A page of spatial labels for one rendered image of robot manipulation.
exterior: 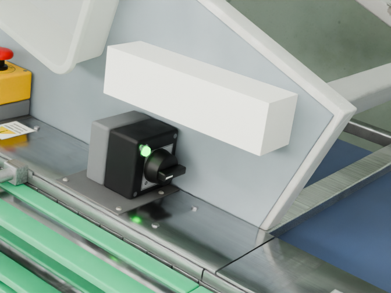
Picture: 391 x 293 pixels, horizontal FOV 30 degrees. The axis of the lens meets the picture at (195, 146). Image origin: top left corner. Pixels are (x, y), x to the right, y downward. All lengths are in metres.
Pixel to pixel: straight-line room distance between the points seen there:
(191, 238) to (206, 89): 0.17
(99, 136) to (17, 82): 0.23
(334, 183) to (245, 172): 0.22
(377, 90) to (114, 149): 0.36
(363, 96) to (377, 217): 0.18
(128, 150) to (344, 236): 0.30
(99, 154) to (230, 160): 0.16
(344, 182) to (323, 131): 0.27
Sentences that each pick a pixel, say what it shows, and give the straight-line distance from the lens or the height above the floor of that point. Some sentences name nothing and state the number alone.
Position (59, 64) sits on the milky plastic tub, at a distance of 0.97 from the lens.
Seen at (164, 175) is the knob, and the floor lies 0.82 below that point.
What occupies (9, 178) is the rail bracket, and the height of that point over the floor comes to 0.91.
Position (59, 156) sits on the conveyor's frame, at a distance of 1.01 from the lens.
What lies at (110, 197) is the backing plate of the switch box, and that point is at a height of 0.85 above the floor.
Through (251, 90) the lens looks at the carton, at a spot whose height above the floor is 0.79.
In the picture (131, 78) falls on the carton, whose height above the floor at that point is 0.81.
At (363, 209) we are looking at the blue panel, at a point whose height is 0.55.
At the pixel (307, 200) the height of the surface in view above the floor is 0.63.
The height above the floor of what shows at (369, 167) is 0.44.
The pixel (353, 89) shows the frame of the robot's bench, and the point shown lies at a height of 0.59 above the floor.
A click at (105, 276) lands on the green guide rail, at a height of 0.95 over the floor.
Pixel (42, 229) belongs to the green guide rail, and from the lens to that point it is 0.87.
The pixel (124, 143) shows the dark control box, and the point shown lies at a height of 0.83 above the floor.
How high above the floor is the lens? 1.45
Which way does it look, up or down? 49 degrees down
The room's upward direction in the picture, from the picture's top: 109 degrees counter-clockwise
